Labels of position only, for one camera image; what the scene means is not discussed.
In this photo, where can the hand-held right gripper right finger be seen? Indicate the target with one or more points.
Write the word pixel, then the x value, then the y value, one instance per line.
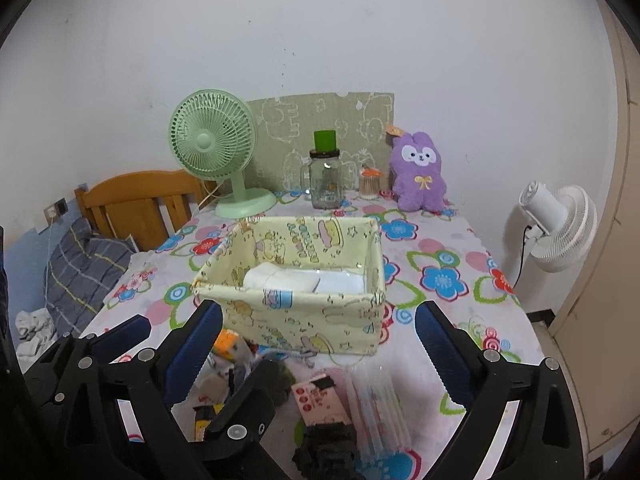
pixel 440 355

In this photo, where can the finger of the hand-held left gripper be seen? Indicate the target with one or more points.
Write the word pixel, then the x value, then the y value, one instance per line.
pixel 250 405
pixel 125 335

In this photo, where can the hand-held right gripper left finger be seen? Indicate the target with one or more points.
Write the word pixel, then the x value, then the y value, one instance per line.
pixel 192 355

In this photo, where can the clear plastic package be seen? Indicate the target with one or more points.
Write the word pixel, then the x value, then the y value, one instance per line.
pixel 380 410

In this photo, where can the black cloth bundle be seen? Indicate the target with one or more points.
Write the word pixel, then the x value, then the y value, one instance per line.
pixel 325 452

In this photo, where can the yellow printed fabric basket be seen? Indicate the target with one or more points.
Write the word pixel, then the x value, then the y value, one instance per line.
pixel 280 320

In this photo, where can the white soft item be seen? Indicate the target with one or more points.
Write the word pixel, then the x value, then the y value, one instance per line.
pixel 215 380

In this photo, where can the orange yellow sponge block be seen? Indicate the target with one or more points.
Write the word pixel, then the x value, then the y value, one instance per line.
pixel 226 342

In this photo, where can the small yellow item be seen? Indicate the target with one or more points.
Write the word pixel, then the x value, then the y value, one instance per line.
pixel 202 425

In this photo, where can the pink packet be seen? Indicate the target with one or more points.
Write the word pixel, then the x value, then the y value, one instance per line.
pixel 320 400

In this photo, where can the grey plaid pillow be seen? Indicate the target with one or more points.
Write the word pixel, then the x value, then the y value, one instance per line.
pixel 85 270

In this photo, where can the white crumpled cloth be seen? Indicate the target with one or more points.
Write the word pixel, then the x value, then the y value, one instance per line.
pixel 32 330

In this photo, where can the floral tablecloth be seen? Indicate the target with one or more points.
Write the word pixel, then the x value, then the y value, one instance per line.
pixel 440 240

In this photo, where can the blue bed sheet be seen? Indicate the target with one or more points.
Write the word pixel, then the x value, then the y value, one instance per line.
pixel 30 270

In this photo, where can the white packets inside box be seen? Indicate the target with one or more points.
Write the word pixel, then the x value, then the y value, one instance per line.
pixel 280 277

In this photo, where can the white flat plastic pack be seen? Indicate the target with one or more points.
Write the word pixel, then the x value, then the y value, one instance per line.
pixel 342 282

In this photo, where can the wooden bed headboard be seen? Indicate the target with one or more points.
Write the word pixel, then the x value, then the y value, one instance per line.
pixel 130 200

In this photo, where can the purple plush bunny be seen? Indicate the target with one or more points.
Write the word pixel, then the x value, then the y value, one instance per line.
pixel 417 185

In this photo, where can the white standing fan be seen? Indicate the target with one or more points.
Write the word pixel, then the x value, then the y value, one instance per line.
pixel 565 230

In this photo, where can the cotton swab container orange lid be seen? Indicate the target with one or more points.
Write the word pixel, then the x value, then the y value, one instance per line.
pixel 371 187

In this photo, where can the beige wardrobe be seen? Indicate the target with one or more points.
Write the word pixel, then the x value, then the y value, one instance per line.
pixel 615 260

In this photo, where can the glass jar with green lid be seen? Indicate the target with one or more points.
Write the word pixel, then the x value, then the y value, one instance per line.
pixel 325 180

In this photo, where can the green desk fan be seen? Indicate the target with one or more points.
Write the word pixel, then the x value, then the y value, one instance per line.
pixel 205 140

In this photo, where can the green printed board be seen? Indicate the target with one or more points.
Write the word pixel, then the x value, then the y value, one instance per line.
pixel 300 120

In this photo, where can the wall socket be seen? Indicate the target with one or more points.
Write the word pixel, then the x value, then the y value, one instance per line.
pixel 56 208

